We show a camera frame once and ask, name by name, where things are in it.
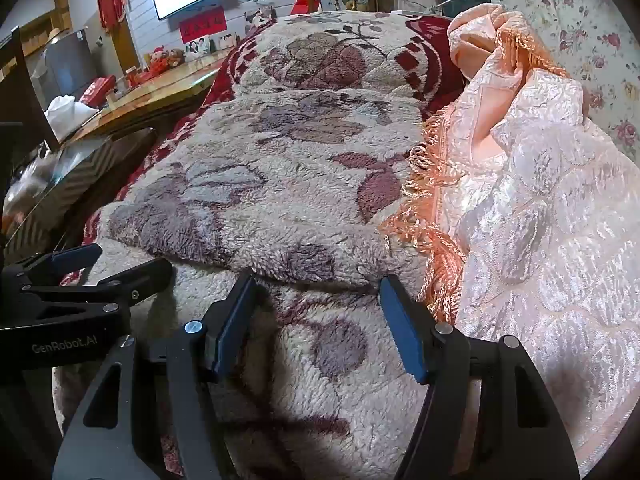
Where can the long wooden table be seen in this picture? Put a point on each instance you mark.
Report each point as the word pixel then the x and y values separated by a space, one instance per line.
pixel 165 90

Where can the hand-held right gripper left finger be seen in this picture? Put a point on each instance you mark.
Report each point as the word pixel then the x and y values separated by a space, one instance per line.
pixel 234 332

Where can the photo frame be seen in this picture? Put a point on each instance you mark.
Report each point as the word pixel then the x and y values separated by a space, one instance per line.
pixel 197 46
pixel 257 19

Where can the grey refrigerator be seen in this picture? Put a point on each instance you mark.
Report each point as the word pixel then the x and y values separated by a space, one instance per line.
pixel 70 60

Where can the plush toys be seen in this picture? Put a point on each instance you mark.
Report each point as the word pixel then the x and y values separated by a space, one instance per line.
pixel 165 57

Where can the rose print bed sheet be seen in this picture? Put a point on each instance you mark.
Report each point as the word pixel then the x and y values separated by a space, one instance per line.
pixel 590 25

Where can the red wall poster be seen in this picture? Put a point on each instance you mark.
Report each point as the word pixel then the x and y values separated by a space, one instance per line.
pixel 202 25

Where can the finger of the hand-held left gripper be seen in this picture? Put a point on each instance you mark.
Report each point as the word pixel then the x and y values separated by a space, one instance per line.
pixel 75 256
pixel 135 277

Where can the floral fleece blanket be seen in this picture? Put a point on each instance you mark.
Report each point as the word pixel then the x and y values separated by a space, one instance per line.
pixel 300 170

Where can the peach fringed satin quilt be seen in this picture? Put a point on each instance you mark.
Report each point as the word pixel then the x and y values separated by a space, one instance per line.
pixel 540 240

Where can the wooden wall shelf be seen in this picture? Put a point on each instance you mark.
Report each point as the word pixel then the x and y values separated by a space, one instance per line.
pixel 45 15

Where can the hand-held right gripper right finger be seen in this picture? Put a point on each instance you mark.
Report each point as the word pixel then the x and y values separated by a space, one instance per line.
pixel 402 332

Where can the red box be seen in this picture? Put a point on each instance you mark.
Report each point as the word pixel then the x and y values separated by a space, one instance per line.
pixel 97 89

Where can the white plastic bag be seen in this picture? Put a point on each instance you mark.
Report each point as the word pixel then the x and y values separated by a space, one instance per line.
pixel 65 110

